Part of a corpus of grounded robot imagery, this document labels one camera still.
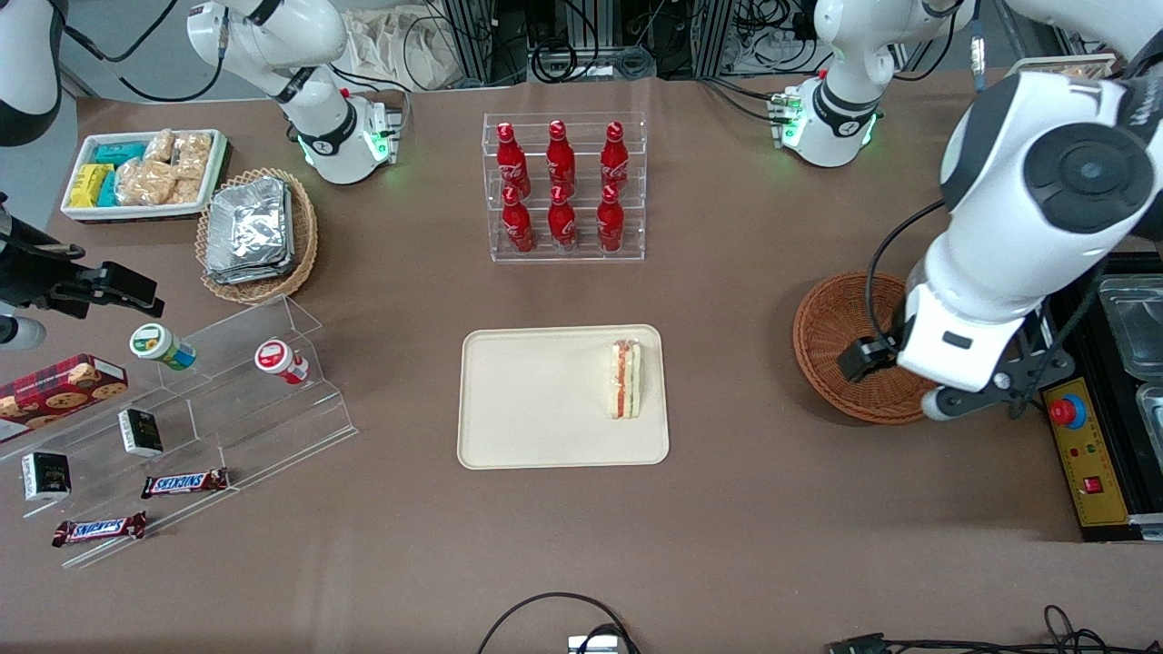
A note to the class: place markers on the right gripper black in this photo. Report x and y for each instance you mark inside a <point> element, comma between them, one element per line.
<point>27,263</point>

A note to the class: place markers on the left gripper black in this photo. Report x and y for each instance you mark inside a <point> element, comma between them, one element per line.
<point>864,356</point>

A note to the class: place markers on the triangle sandwich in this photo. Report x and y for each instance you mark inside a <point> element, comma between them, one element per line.
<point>625,381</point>

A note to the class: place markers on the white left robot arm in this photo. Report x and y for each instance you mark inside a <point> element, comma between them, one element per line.
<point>999,227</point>

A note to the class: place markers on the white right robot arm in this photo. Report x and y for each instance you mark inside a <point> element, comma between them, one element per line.
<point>273,36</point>

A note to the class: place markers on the oval tan wicker basket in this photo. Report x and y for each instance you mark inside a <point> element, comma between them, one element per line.
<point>259,292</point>

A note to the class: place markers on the round brown wicker basket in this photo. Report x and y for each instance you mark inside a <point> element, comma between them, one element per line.
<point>831,313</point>

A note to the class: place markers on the beige plastic tray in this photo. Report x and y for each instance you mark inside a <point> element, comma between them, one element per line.
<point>554,400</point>

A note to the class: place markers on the green-lid white cup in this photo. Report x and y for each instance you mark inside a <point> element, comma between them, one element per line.
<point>159,345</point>

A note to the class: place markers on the white rectangular bin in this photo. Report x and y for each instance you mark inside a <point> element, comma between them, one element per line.
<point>136,213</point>

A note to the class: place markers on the teal snack packet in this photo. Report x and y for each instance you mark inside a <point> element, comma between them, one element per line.
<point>107,191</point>
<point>118,153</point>

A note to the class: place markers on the clear bag of rice crackers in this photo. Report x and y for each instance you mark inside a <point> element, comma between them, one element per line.
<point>159,145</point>
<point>145,182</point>
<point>186,191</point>
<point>193,154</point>

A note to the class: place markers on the yellow snack packet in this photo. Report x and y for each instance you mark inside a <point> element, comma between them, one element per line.
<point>89,186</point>

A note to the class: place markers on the red cookie box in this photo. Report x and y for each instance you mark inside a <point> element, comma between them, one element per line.
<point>64,391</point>

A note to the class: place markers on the silver foil container stack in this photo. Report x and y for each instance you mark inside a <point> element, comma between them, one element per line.
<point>250,232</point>

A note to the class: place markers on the small black box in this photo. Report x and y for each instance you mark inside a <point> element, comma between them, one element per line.
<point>141,433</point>
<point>45,477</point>

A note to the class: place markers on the red-lid white cup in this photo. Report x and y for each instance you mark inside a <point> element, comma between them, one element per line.
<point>277,359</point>

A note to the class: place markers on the black sealing machine yellow panel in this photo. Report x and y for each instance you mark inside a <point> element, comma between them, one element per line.
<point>1090,472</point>

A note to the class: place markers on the clear plastic container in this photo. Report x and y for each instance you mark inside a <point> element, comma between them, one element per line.
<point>1136,331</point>
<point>1152,413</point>

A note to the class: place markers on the clear acrylic stepped display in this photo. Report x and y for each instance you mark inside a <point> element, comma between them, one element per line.
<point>273,427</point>

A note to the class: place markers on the brown Snickers bar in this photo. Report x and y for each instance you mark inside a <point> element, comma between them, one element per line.
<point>100,529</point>
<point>186,483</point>

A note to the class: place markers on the clear bag of fried snacks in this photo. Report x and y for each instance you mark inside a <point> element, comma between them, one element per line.
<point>1077,70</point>

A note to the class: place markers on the clear acrylic bottle rack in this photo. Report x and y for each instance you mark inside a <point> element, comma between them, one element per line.
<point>636,245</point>

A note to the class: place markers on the red cola bottle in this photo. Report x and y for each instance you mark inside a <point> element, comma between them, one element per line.
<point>560,163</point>
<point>518,232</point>
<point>511,163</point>
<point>562,227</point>
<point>611,227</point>
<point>615,163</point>

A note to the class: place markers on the small silver device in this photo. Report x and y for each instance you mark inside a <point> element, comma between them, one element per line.
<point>595,645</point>

